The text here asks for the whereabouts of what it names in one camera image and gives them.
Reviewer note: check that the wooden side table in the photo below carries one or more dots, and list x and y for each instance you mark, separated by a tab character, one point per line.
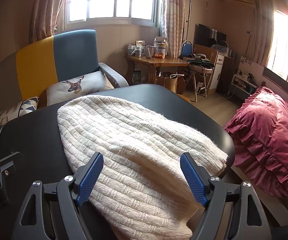
164	62

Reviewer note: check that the red ruffled quilt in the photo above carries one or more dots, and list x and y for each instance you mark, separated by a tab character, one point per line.
266	135

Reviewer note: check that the low white shelf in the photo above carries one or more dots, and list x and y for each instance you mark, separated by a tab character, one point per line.
244	82

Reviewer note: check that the deer print cushion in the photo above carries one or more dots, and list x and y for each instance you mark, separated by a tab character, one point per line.
84	87

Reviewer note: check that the white cabinet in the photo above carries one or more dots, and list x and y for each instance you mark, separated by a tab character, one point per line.
220	72

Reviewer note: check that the blue folding chair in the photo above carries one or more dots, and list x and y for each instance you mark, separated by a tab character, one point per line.
187	48

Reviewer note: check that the metal floor stand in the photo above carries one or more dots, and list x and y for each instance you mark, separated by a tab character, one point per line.
189	12

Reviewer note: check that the cream knitted sweater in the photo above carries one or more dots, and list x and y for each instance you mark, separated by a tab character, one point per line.
134	135

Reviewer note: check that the dark bed headboard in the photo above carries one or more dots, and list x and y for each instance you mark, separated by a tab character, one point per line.
281	80

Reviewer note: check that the wooden chair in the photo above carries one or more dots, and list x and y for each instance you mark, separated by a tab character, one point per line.
205	52

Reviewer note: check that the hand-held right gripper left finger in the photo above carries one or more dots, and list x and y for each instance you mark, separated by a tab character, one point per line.
90	177

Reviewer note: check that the large clear jar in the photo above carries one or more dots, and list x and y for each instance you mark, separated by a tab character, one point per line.
160	46

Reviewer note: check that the black television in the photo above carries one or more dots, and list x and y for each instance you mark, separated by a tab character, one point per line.
206	36

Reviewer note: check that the beige patterned curtain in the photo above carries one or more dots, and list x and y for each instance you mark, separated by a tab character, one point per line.
172	12
46	7
262	30

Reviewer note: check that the grey yellow blue sofa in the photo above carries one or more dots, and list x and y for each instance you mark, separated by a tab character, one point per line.
34	67

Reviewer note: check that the triangle pattern cushion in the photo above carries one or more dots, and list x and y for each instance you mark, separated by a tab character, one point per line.
16	110

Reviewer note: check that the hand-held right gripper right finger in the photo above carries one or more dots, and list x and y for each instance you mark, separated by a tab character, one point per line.
192	177

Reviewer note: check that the large window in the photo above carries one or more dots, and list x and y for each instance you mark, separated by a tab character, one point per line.
111	0

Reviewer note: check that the brown paper bag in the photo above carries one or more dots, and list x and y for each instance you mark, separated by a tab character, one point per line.
170	82

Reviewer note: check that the group of white bottles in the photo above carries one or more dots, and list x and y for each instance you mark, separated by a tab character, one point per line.
137	50

